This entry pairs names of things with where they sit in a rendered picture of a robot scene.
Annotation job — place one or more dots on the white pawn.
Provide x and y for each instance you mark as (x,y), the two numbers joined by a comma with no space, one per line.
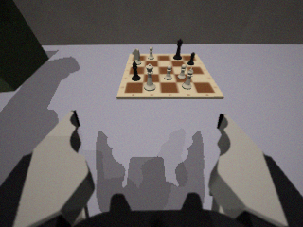
(182,74)
(151,57)
(168,76)

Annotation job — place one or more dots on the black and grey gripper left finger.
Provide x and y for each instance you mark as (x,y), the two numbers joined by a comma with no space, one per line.
(51,186)

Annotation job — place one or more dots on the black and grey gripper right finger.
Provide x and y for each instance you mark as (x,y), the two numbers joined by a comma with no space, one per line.
(248,185)

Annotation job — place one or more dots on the brown and cream chessboard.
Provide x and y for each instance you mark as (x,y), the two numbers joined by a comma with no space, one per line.
(203,85)

